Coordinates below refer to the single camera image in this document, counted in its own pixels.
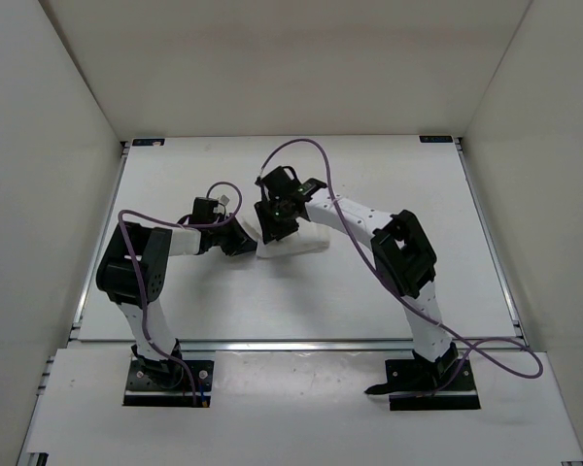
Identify left blue corner label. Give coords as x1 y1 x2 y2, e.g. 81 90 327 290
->
131 138 165 147

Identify white pleated skirt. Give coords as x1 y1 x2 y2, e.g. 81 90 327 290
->
256 219 330 259

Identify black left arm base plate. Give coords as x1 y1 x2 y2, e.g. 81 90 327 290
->
122 355 215 409

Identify blue corner label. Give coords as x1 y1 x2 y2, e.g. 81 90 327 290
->
131 138 165 147
419 135 453 144

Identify right blue corner label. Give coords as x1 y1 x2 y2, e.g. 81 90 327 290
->
419 135 453 144

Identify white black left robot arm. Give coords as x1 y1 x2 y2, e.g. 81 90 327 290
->
95 219 257 391

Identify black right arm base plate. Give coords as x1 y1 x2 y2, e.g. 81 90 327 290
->
385 359 481 412

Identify aluminium table edge rail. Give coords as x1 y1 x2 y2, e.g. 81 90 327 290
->
70 339 526 353

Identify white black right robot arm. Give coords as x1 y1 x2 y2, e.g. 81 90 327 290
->
255 166 458 396

